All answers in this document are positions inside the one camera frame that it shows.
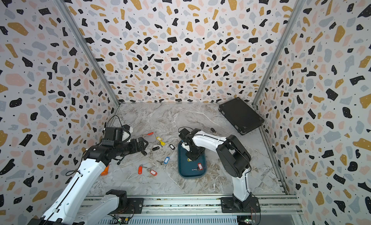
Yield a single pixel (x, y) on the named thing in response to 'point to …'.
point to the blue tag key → (166, 161)
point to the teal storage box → (187, 168)
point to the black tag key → (172, 147)
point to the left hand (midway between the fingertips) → (142, 144)
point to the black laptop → (242, 117)
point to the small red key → (150, 133)
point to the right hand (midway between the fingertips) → (195, 156)
